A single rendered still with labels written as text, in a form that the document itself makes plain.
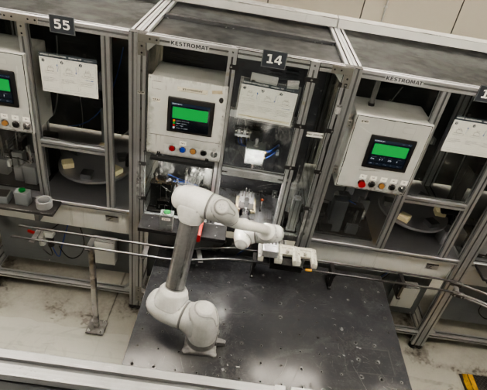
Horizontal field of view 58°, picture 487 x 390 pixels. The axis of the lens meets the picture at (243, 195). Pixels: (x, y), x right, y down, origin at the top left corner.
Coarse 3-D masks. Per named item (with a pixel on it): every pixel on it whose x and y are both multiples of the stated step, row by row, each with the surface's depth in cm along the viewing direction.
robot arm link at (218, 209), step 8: (208, 200) 205; (216, 200) 202; (224, 200) 201; (208, 208) 204; (216, 208) 200; (224, 208) 200; (232, 208) 203; (208, 216) 205; (216, 216) 202; (224, 216) 201; (232, 216) 204; (224, 224) 211; (232, 224) 214
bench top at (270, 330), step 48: (192, 288) 266; (240, 288) 271; (288, 288) 277; (336, 288) 283; (144, 336) 234; (240, 336) 243; (288, 336) 247; (336, 336) 252; (384, 336) 257; (288, 384) 223; (336, 384) 227; (384, 384) 231
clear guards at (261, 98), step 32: (256, 64) 222; (288, 64) 221; (320, 64) 220; (256, 96) 232; (288, 96) 231; (320, 96) 230; (256, 128) 242; (288, 128) 241; (320, 128) 240; (224, 160) 255; (256, 160) 254; (160, 192) 270; (288, 192) 265; (288, 224) 279
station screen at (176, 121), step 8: (176, 104) 234; (184, 104) 233; (208, 112) 235; (176, 120) 239; (184, 120) 239; (208, 120) 238; (176, 128) 242; (184, 128) 241; (192, 128) 241; (200, 128) 241
